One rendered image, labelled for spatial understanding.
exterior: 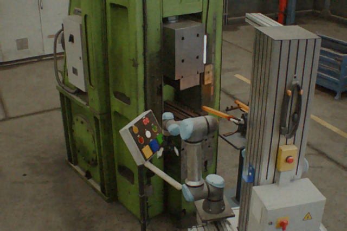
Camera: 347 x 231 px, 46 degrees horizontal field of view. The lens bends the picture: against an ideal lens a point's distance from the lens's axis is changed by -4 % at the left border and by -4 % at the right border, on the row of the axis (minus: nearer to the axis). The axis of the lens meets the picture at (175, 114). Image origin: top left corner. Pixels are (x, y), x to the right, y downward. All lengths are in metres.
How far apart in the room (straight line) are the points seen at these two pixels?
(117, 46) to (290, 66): 1.79
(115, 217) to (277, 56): 2.52
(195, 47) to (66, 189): 2.06
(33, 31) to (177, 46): 5.45
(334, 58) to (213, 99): 3.28
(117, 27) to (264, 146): 1.74
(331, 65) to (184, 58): 3.91
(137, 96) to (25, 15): 5.27
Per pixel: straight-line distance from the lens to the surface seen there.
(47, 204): 4.30
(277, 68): 2.02
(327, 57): 6.85
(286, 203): 2.21
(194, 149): 2.47
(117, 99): 3.56
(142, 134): 3.02
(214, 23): 3.61
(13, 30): 8.29
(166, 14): 3.25
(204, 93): 3.73
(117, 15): 3.41
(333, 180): 4.76
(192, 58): 3.32
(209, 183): 2.62
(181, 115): 3.55
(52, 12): 8.36
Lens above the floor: 2.54
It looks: 26 degrees down
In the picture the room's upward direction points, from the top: straight up
